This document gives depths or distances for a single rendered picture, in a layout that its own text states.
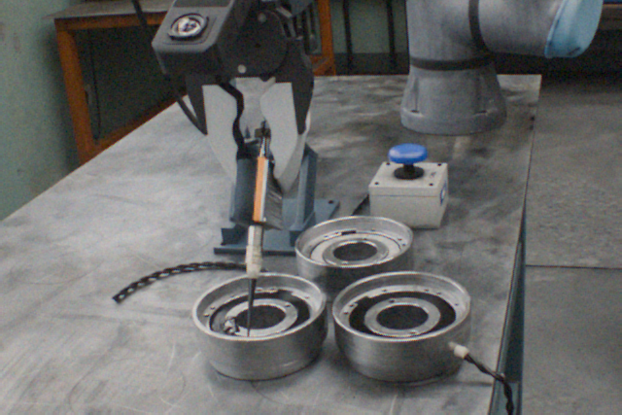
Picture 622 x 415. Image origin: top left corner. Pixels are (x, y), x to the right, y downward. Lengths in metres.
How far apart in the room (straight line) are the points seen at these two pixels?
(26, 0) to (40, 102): 0.36
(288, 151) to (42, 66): 2.46
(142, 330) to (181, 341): 0.04
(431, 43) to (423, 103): 0.08
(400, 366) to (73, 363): 0.27
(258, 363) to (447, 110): 0.59
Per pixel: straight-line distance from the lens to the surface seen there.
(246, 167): 0.63
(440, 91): 1.12
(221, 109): 0.63
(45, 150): 3.05
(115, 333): 0.73
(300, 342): 0.62
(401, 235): 0.76
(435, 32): 1.11
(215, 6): 0.55
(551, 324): 2.22
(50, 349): 0.73
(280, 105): 0.61
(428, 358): 0.60
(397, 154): 0.85
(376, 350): 0.60
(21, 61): 2.95
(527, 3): 1.03
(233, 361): 0.62
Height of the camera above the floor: 1.16
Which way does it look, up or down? 21 degrees down
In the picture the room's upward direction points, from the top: 6 degrees counter-clockwise
